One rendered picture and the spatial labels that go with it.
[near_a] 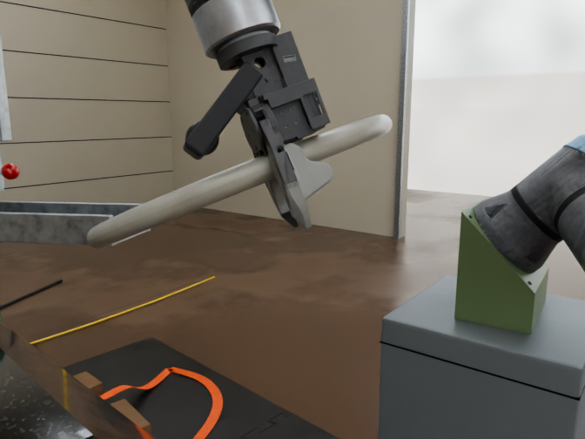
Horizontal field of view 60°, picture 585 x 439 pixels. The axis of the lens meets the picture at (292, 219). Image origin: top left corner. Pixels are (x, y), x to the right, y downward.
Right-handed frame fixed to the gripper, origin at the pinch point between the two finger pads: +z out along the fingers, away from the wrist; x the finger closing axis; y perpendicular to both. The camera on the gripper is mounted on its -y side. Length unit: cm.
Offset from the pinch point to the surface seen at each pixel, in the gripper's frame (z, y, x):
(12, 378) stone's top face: 11, -48, 42
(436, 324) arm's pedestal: 37, 31, 42
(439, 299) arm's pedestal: 37, 40, 56
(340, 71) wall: -86, 217, 478
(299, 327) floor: 88, 34, 249
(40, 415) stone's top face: 16, -42, 29
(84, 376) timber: 49, -75, 190
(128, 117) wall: -150, -14, 664
